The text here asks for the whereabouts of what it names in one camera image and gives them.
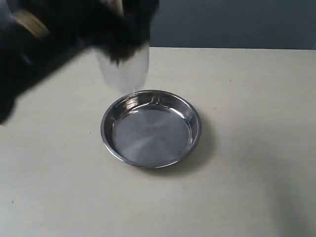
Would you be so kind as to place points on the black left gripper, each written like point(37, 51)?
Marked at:
point(119, 28)

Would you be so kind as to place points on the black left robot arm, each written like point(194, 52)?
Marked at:
point(40, 36)

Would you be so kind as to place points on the round stainless steel plate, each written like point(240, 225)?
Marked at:
point(150, 129)

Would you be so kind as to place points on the clear plastic shaker bottle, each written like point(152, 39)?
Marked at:
point(125, 76)

